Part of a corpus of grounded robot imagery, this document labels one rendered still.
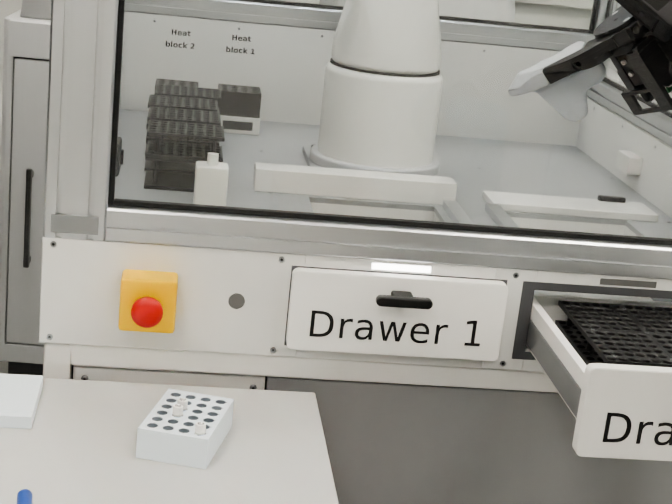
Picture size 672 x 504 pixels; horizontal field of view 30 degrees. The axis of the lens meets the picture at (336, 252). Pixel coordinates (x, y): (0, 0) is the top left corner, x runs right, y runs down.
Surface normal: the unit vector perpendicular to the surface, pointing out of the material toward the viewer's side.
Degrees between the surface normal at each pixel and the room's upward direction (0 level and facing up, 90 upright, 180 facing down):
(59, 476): 0
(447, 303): 90
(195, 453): 90
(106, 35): 90
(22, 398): 0
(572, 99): 110
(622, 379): 90
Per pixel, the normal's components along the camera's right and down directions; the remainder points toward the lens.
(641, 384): 0.10, 0.29
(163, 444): -0.16, 0.26
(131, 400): 0.10, -0.95
